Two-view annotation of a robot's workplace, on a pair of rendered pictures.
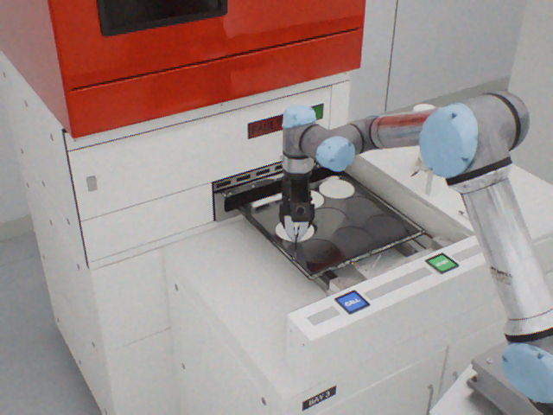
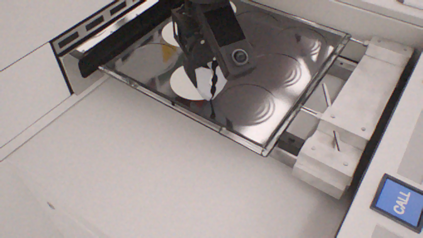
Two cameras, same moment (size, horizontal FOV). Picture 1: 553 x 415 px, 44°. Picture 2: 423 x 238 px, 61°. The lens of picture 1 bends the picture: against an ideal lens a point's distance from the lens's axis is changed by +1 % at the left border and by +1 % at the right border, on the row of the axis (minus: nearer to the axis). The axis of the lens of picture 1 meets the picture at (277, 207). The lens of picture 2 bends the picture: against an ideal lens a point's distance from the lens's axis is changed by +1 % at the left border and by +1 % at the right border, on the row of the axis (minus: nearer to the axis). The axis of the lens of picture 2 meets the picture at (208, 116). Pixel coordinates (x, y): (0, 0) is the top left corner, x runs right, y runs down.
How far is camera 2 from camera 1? 119 cm
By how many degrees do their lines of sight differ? 23
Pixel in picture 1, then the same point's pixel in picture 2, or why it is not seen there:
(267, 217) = (150, 72)
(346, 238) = (270, 72)
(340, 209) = not seen: hidden behind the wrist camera
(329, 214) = not seen: hidden behind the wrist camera
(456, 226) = (399, 19)
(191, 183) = (15, 53)
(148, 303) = (17, 227)
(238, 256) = (126, 137)
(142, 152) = not seen: outside the picture
